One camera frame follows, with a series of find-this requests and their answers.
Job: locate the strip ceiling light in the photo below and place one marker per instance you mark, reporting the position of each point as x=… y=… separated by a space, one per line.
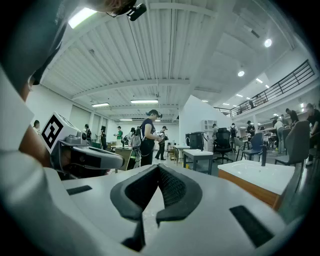
x=144 y=101
x=82 y=17
x=100 y=105

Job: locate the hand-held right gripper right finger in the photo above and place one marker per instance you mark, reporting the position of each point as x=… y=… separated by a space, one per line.
x=212 y=197

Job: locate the dark frame vanity stand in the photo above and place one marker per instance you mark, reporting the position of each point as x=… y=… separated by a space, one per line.
x=210 y=165

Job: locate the light grey chair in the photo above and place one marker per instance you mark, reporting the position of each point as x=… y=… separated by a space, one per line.
x=241 y=143

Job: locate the white small table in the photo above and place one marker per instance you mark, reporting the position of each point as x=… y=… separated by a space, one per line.
x=181 y=147

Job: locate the person's black shirt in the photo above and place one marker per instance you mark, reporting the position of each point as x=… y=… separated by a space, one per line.
x=30 y=37

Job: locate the blue chair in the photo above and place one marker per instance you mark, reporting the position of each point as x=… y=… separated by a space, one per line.
x=257 y=141

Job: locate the person's left forearm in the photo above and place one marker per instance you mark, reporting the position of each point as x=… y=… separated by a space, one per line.
x=35 y=145

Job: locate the black mezzanine railing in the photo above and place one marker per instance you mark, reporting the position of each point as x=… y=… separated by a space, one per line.
x=280 y=87

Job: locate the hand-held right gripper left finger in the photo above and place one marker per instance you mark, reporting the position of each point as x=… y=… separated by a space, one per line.
x=95 y=200

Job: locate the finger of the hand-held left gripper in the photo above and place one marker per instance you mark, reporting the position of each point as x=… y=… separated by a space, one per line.
x=110 y=157

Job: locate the black office chair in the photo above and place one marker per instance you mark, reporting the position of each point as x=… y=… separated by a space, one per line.
x=222 y=137

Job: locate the white shelf unit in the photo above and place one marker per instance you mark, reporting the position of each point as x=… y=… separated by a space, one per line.
x=208 y=124

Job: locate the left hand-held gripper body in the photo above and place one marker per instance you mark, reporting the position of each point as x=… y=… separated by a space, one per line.
x=52 y=132

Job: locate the person's face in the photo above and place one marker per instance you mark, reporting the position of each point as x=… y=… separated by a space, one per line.
x=112 y=5

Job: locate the black head camera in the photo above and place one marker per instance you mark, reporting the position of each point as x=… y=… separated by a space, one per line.
x=136 y=12

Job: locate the thin frame eyeglasses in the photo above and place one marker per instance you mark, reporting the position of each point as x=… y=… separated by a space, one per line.
x=116 y=14

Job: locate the black faucet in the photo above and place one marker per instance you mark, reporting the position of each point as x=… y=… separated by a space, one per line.
x=263 y=157
x=202 y=147

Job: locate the wooden cabinet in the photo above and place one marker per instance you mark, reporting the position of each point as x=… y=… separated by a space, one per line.
x=280 y=202

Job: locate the wooden crate desk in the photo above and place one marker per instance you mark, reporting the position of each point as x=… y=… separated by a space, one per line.
x=123 y=157

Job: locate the round ceiling light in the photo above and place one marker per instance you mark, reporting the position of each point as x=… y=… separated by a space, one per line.
x=241 y=73
x=268 y=43

